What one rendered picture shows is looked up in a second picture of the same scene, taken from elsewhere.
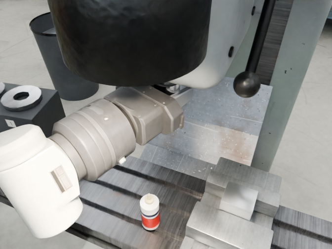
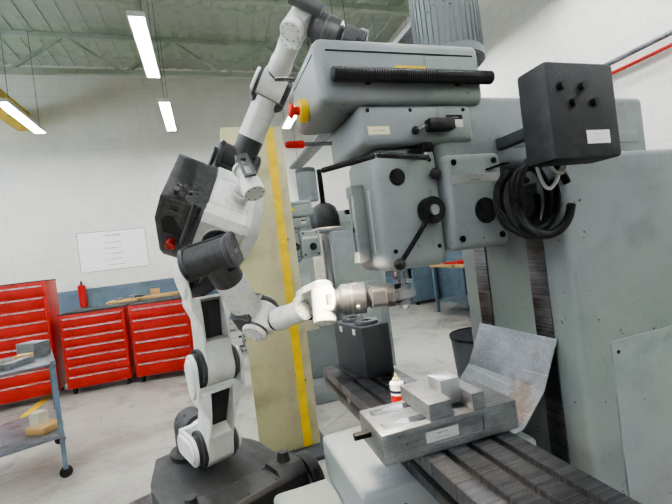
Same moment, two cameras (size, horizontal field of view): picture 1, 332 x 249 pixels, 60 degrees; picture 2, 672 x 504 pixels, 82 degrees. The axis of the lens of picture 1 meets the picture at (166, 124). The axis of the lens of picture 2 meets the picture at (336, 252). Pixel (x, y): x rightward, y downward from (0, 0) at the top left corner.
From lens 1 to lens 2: 88 cm
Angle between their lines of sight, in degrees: 60
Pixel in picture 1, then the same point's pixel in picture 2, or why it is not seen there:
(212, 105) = (509, 358)
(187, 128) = (486, 380)
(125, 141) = (360, 295)
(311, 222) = (533, 449)
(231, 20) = (389, 237)
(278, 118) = (575, 379)
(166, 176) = not seen: hidden behind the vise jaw
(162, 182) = not seen: hidden behind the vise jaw
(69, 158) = (335, 294)
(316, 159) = not seen: outside the picture
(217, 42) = (384, 245)
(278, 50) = (549, 301)
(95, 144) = (345, 290)
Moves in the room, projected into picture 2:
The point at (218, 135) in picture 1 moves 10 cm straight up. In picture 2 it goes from (509, 387) to (505, 354)
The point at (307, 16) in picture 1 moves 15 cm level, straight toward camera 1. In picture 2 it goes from (558, 268) to (511, 276)
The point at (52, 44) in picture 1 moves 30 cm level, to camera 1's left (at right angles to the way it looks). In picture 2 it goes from (463, 351) to (428, 347)
